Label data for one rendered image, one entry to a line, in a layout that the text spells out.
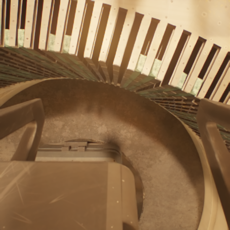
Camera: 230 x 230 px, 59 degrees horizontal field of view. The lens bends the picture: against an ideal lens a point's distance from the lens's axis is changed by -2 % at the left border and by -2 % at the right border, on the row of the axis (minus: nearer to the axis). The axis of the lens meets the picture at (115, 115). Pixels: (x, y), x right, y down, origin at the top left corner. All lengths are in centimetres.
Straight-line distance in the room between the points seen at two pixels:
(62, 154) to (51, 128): 33
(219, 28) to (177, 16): 6
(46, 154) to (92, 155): 25
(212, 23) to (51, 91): 120
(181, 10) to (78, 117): 114
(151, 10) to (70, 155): 93
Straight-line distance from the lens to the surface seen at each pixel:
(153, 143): 142
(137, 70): 31
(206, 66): 36
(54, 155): 116
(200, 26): 34
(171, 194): 156
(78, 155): 113
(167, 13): 33
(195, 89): 33
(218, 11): 36
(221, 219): 154
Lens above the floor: 136
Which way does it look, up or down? 85 degrees down
